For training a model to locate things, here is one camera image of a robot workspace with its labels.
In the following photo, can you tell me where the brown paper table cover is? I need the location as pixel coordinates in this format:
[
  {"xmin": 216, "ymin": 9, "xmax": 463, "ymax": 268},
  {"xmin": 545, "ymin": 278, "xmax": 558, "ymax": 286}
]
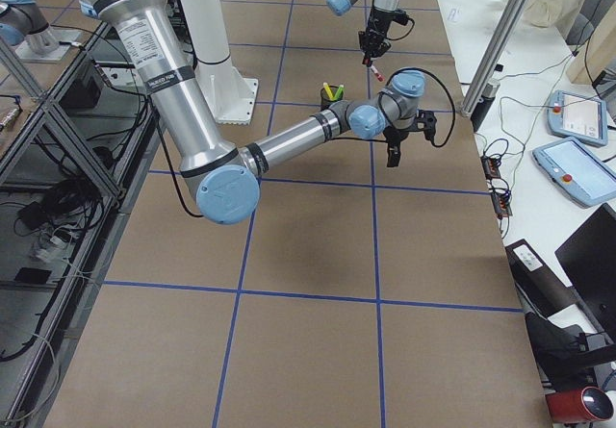
[{"xmin": 45, "ymin": 0, "xmax": 551, "ymax": 427}]

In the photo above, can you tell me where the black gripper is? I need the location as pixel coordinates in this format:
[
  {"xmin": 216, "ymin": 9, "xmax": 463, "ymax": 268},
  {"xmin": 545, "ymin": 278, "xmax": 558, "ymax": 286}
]
[
  {"xmin": 383, "ymin": 125, "xmax": 412, "ymax": 167},
  {"xmin": 358, "ymin": 7, "xmax": 398, "ymax": 66}
]

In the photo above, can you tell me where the orange black adapter box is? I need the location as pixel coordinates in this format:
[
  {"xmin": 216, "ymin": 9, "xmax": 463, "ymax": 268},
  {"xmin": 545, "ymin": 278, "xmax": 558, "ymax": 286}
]
[{"xmin": 480, "ymin": 156, "xmax": 501, "ymax": 180}]

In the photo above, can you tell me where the black monitor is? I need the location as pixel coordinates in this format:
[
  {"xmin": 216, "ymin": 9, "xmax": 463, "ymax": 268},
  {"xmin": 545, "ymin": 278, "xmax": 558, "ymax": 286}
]
[{"xmin": 555, "ymin": 204, "xmax": 615, "ymax": 340}]

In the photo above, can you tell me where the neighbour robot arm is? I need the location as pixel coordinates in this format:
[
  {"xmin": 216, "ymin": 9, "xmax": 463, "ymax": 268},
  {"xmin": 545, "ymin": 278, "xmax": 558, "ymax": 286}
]
[{"xmin": 1, "ymin": 0, "xmax": 50, "ymax": 46}]

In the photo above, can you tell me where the aluminium frame post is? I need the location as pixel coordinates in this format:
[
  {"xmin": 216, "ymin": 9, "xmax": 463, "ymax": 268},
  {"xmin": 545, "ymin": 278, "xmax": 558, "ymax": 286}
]
[{"xmin": 459, "ymin": 0, "xmax": 528, "ymax": 117}]

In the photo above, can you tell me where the black mesh pen cup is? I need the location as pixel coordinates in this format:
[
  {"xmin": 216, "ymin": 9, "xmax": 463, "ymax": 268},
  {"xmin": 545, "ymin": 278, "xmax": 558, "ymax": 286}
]
[{"xmin": 320, "ymin": 86, "xmax": 338, "ymax": 111}]

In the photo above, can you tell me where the teach pendant near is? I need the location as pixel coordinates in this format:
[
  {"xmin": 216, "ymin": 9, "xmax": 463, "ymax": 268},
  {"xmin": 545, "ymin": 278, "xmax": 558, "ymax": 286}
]
[{"xmin": 532, "ymin": 137, "xmax": 615, "ymax": 208}]

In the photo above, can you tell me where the white remote on box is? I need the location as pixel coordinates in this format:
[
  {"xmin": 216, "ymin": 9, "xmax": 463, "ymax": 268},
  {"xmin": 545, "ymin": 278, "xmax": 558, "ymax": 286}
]
[{"xmin": 513, "ymin": 244, "xmax": 543, "ymax": 272}]

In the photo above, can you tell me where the red capped white marker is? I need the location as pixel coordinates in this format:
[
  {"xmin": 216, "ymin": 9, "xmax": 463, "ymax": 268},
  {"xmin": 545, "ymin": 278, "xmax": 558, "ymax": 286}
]
[{"xmin": 369, "ymin": 64, "xmax": 384, "ymax": 82}]

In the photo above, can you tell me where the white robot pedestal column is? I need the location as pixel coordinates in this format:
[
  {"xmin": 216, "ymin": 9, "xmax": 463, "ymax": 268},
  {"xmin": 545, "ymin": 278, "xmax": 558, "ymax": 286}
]
[{"xmin": 180, "ymin": 0, "xmax": 259, "ymax": 125}]

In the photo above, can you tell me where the teach pendant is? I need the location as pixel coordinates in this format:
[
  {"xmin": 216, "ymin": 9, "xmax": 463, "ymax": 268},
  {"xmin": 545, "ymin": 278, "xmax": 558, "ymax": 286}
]
[
  {"xmin": 547, "ymin": 90, "xmax": 608, "ymax": 147},
  {"xmin": 532, "ymin": 137, "xmax": 615, "ymax": 208}
]

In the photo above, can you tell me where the teach pendant far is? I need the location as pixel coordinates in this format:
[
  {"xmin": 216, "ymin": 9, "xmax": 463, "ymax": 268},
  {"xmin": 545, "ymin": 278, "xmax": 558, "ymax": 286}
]
[{"xmin": 547, "ymin": 90, "xmax": 608, "ymax": 147}]

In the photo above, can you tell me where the red cylinder bottle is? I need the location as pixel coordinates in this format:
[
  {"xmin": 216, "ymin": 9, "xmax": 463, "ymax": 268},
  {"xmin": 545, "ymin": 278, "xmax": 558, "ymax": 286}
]
[{"xmin": 545, "ymin": 387, "xmax": 615, "ymax": 424}]

